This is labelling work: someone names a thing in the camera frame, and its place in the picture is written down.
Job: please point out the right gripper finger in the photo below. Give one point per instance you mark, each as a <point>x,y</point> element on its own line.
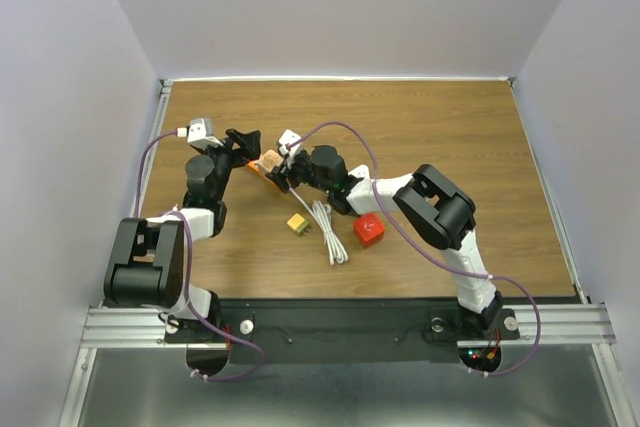
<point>286,162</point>
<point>280,180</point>

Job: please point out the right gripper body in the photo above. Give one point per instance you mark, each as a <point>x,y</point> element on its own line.
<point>301,170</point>

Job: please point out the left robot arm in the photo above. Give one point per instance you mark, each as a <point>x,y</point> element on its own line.
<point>152,258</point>

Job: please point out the beige cube socket adapter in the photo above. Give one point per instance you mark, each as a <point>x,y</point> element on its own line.
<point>268,161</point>

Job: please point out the yellow plug adapter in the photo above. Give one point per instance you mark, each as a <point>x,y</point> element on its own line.
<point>298,224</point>

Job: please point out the aluminium frame rail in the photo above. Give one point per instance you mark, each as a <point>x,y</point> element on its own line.
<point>87,356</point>

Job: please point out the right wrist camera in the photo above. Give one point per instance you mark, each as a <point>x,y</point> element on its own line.
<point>289,143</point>

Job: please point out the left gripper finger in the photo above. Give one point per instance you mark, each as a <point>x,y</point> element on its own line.
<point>252,138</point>
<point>243,154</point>

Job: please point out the red cube socket adapter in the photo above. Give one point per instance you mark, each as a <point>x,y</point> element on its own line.
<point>368,229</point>

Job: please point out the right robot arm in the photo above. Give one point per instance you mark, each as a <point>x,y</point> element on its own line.
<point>440,213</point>

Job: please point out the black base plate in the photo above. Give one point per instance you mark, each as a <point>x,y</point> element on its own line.
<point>359,330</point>

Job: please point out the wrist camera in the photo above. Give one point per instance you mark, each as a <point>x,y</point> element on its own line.
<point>289,143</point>
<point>201,135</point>

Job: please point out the orange power strip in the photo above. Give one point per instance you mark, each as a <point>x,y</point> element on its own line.
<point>253,167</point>

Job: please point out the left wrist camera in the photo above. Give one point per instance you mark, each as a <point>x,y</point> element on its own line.
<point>201,135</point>

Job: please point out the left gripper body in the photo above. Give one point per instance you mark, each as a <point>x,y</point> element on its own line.
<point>225,159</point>

